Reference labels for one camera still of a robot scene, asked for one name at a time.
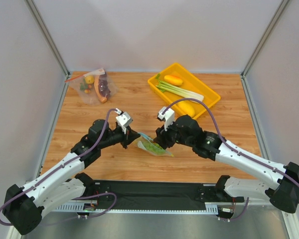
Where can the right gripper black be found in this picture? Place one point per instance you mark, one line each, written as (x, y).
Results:
(164, 137)

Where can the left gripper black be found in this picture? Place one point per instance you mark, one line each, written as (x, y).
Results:
(126, 138)

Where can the fake green lettuce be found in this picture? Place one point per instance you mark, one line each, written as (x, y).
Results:
(152, 147)

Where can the blue zip top bag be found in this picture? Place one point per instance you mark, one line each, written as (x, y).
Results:
(145, 137)

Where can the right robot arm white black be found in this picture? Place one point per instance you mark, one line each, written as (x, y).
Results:
(275, 182)

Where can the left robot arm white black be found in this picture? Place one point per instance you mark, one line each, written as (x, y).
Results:
(26, 206)

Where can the fake yellow mango lower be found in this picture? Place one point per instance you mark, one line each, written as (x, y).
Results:
(187, 108)

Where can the fake orange sausage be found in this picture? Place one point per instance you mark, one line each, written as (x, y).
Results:
(97, 86)

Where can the fake purple grapes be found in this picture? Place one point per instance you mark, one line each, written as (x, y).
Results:
(105, 91)

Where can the fake celery stalk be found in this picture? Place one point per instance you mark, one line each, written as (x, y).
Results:
(164, 86)

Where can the fake orange mango upper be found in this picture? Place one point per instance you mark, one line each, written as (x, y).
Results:
(173, 80)

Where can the red zip top bag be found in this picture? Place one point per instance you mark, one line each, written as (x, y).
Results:
(87, 92)

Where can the fake yellow apple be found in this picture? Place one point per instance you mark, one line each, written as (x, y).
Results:
(89, 79)

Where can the yellow plastic tray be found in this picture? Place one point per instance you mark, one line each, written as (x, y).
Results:
(190, 82)

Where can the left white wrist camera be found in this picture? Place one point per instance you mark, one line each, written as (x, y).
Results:
(123, 120)

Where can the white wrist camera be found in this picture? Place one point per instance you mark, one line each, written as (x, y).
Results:
(166, 115)
(123, 120)

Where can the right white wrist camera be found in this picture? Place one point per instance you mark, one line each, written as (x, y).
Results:
(166, 115)

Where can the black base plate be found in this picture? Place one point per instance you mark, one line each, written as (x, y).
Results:
(161, 194)

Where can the white cable duct rail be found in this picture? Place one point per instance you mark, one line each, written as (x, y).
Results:
(84, 207)

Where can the left aluminium frame post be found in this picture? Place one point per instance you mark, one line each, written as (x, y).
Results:
(44, 30)

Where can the aluminium frame post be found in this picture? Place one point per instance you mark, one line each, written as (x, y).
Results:
(265, 36)
(44, 30)

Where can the right aluminium frame post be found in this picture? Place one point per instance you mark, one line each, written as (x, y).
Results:
(265, 36)

